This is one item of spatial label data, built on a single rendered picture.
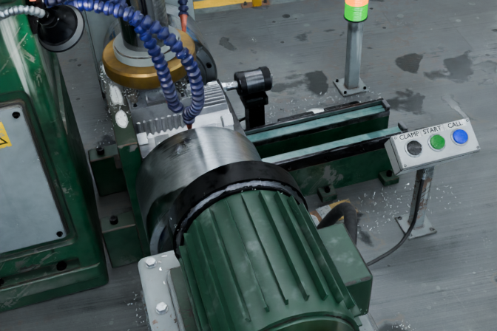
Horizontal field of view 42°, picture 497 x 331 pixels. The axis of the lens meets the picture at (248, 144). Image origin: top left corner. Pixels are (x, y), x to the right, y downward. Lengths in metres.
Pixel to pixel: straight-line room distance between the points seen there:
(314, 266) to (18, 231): 0.70
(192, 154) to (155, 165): 0.08
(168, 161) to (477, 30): 1.33
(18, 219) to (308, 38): 1.18
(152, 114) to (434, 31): 1.15
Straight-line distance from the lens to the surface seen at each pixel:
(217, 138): 1.16
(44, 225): 1.27
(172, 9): 1.58
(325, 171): 1.51
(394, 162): 1.30
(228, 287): 0.71
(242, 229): 0.74
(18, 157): 1.15
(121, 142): 1.21
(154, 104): 1.28
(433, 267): 1.44
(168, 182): 1.11
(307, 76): 1.93
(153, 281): 0.96
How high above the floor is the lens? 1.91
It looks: 41 degrees down
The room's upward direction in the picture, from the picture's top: 4 degrees counter-clockwise
